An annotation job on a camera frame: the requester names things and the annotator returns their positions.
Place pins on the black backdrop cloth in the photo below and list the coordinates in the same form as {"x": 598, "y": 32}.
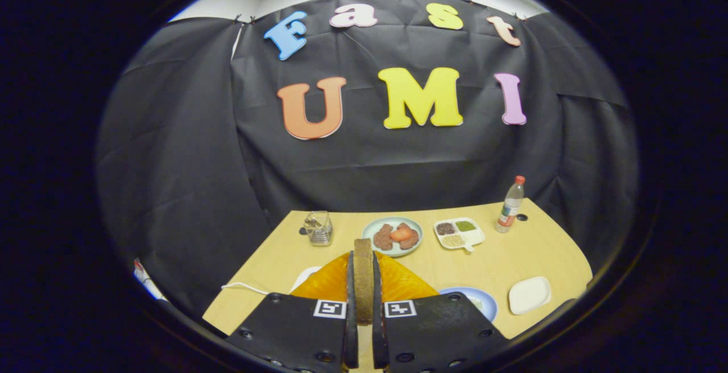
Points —
{"x": 364, "y": 174}

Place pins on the small white square plate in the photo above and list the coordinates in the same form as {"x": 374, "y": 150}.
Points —
{"x": 529, "y": 295}

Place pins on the clear bottle red cap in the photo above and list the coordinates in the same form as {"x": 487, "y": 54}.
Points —
{"x": 509, "y": 208}

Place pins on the brown meat patty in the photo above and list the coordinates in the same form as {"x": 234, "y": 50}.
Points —
{"x": 382, "y": 239}
{"x": 410, "y": 242}

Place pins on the pale green round plate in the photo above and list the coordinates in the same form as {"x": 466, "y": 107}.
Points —
{"x": 368, "y": 233}

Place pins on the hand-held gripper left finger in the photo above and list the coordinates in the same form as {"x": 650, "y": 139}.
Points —
{"x": 351, "y": 305}

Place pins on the white divided seasoning dish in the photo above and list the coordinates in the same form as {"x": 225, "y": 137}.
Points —
{"x": 475, "y": 238}

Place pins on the blue round plate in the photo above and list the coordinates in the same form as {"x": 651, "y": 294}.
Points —
{"x": 487, "y": 305}

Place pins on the metal utensil holder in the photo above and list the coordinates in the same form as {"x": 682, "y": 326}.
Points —
{"x": 319, "y": 231}

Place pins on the white toaster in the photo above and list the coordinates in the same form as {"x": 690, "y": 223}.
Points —
{"x": 304, "y": 278}

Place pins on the brown bread slice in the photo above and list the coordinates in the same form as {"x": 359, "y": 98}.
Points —
{"x": 364, "y": 282}

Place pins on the red tomato slice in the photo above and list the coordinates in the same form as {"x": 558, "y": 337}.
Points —
{"x": 400, "y": 234}

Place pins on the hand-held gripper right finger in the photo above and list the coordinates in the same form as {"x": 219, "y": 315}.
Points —
{"x": 377, "y": 305}

